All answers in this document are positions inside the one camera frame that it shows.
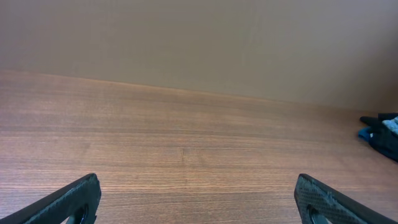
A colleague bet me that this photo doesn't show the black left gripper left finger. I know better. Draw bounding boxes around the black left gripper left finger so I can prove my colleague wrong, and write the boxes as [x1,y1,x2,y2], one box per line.
[1,173,101,224]

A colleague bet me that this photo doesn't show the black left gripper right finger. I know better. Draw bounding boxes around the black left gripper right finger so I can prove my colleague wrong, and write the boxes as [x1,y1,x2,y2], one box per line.
[294,174,397,224]

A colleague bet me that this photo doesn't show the light blue denim shorts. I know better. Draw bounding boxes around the light blue denim shorts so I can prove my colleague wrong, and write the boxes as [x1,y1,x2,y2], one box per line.
[382,117,398,134]

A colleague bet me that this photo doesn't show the blue cloth under pile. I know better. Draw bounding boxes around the blue cloth under pile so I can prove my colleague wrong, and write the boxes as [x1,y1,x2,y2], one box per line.
[358,127,373,142]

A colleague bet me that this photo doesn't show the dark navy shirt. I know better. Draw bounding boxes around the dark navy shirt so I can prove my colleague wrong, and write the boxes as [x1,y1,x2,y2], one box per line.
[359,113,397,162]

